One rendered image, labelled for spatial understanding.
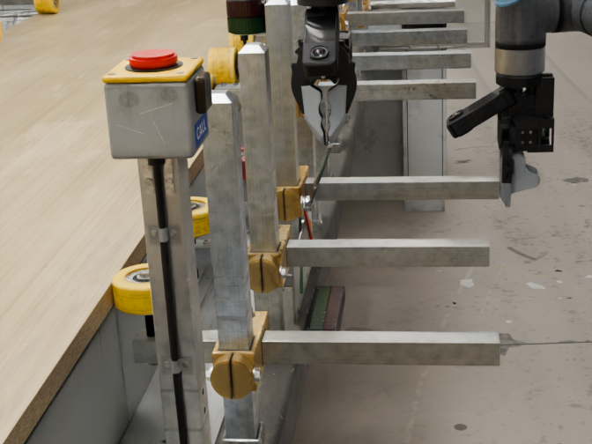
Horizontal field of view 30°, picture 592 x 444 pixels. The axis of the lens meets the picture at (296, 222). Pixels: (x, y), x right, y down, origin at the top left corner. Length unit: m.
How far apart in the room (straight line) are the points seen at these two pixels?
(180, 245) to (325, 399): 1.96
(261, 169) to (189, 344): 0.51
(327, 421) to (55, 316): 1.60
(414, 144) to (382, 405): 1.48
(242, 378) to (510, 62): 0.68
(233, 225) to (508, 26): 0.63
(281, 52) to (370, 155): 2.59
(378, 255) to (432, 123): 2.57
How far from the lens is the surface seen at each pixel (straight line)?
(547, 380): 2.99
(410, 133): 4.08
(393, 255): 1.52
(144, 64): 0.91
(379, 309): 3.37
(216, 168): 1.20
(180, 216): 0.94
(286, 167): 1.71
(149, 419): 1.60
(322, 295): 1.74
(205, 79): 0.91
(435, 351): 1.30
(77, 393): 1.37
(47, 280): 1.36
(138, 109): 0.90
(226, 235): 1.22
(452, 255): 1.52
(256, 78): 1.42
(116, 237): 1.47
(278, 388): 1.48
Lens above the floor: 1.41
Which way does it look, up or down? 20 degrees down
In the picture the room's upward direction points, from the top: 3 degrees counter-clockwise
